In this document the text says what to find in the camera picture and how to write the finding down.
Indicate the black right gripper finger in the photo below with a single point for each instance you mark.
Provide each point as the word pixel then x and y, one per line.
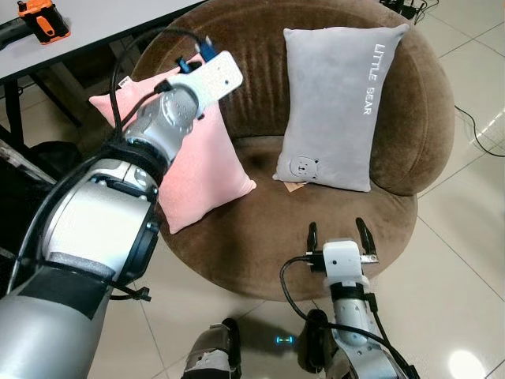
pixel 365 237
pixel 312 238

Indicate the pink pillow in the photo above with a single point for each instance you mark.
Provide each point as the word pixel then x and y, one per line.
pixel 205 174

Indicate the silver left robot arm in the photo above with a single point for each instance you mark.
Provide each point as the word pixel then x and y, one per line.
pixel 87 229

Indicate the brown round sofa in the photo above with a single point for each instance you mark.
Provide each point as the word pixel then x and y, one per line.
pixel 300 229

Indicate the grey pillow with white lettering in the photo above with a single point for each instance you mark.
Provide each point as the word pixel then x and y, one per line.
pixel 339 103

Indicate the brown paper tag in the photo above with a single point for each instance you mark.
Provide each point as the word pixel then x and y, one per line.
pixel 296 187

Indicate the robot right leg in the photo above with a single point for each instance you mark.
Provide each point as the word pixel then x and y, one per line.
pixel 317 347

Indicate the robot leg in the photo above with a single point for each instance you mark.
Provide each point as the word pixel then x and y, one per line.
pixel 213 351
pixel 317 347

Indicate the robot left leg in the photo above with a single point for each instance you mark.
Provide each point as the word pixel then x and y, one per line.
pixel 213 351

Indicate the black power strip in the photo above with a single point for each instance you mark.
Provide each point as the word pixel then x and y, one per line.
pixel 406 8

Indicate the white table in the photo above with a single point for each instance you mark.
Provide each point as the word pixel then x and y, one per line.
pixel 102 24

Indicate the orange black power tool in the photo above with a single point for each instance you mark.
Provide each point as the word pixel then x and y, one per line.
pixel 43 20

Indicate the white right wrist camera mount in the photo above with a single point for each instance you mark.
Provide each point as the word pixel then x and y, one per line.
pixel 343 260

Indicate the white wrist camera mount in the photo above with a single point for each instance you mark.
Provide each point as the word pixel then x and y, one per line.
pixel 343 260
pixel 217 79

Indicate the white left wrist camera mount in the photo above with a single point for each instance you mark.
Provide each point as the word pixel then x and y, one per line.
pixel 217 79

